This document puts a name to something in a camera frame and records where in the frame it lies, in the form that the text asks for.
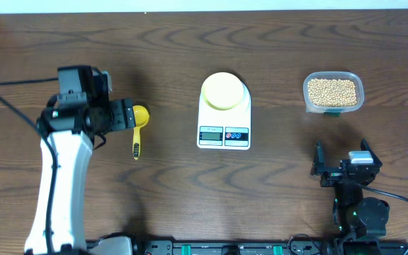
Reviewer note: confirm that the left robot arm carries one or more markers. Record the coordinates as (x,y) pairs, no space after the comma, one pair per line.
(69,125)

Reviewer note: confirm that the pale yellow upturned bowl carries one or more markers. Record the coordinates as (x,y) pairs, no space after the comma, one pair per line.
(222,91)

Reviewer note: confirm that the white digital kitchen scale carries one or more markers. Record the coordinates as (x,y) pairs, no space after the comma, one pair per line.
(224,129)

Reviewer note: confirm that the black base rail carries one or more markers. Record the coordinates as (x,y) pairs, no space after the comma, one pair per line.
(127,246)

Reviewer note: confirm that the soybeans in container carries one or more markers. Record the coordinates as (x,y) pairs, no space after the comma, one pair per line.
(332,92)

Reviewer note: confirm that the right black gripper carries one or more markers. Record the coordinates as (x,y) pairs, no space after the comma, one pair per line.
(332,173)

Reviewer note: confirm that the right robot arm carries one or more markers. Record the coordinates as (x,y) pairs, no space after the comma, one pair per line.
(360,218)

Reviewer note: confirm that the yellow plastic measuring scoop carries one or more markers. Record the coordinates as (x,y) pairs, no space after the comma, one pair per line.
(142,117)

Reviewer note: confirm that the clear plastic container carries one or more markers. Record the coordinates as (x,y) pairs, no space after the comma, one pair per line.
(312,108)

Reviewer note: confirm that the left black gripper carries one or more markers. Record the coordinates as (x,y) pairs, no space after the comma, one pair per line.
(127,114)

